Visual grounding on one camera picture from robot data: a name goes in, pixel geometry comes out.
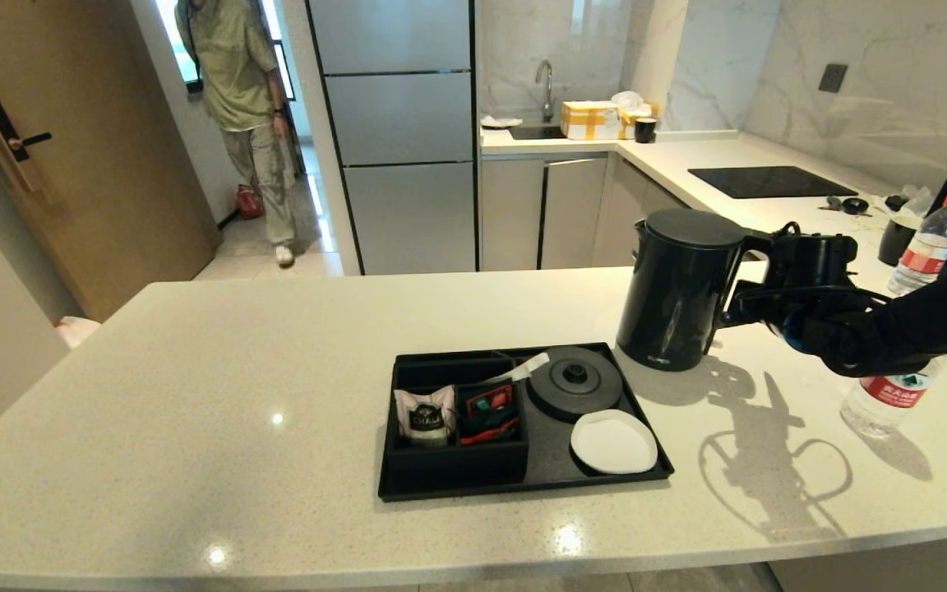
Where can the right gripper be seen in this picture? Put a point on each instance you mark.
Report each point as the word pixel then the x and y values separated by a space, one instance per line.
pixel 769 306

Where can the black electric kettle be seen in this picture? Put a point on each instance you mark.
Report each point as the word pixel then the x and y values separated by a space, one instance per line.
pixel 671 296

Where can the clear water bottle red cap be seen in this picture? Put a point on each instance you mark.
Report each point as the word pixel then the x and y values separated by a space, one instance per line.
pixel 884 403
pixel 926 247

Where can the white tea bag packet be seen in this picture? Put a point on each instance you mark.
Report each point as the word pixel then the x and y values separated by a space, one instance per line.
pixel 424 411

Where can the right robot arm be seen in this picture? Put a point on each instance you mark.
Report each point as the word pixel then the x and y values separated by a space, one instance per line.
pixel 934 312

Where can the black mug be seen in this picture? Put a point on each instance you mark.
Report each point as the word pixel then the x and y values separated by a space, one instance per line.
pixel 895 241

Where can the black round kettle base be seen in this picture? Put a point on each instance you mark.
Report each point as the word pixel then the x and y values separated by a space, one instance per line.
pixel 576 386

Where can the small black cup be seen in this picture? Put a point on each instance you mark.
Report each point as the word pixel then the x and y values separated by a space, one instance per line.
pixel 644 131

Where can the dark green and red box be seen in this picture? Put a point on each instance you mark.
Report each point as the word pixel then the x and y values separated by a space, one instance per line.
pixel 486 401

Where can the black induction cooktop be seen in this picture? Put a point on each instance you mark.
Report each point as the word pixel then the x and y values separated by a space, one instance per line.
pixel 769 182

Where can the black key fob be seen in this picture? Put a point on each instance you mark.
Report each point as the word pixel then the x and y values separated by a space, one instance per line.
pixel 853 205

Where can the small black round object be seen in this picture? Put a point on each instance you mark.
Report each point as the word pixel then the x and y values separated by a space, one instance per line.
pixel 895 201

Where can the grey corner cabinet front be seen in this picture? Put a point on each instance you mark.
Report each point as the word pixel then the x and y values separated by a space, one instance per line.
pixel 617 214

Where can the clear plastic wrap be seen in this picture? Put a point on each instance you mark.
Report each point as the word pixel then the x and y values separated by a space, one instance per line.
pixel 917 200

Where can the white round coaster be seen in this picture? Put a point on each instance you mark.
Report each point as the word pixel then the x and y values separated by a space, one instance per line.
pixel 613 442

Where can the grey cabinet door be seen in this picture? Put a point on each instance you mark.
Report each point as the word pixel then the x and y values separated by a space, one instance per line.
pixel 572 205
pixel 510 214

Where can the white paper stick packet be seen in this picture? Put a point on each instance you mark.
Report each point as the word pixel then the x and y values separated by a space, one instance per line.
pixel 533 364

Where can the white tissue bundle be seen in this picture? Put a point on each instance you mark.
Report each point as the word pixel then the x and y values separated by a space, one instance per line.
pixel 628 100

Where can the yellow white cardboard box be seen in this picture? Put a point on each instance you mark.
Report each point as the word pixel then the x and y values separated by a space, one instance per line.
pixel 588 121

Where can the black serving tray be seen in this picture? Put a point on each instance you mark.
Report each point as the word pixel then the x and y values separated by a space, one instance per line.
pixel 547 469

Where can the steel sink basin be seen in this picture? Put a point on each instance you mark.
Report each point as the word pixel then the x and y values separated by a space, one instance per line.
pixel 535 132

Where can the chrome sink faucet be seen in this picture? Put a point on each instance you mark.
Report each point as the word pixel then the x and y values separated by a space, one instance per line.
pixel 547 99

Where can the red orange packet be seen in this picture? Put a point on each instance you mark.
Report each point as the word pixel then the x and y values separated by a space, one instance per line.
pixel 490 433

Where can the white dish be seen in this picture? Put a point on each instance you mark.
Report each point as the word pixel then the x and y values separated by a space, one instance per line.
pixel 500 122

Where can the black divided organizer box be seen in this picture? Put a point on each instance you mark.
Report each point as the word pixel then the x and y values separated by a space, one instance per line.
pixel 457 460

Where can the silver refrigerator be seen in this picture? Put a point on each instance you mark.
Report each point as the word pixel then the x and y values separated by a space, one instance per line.
pixel 399 107

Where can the red bag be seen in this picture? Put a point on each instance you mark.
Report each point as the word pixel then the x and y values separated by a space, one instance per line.
pixel 245 204

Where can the person in green shirt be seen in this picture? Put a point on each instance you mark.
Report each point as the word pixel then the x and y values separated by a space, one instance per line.
pixel 235 74

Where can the dark framed window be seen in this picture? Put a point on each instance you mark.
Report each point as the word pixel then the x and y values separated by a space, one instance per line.
pixel 163 33

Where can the white trash bag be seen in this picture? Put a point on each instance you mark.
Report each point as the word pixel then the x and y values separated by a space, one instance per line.
pixel 77 333

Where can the brown wooden door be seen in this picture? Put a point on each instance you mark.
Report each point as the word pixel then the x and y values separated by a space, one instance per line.
pixel 71 123

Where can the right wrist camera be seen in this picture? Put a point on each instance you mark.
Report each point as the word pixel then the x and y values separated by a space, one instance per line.
pixel 815 259

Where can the grey wall socket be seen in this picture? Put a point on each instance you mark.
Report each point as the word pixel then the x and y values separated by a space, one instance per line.
pixel 832 78

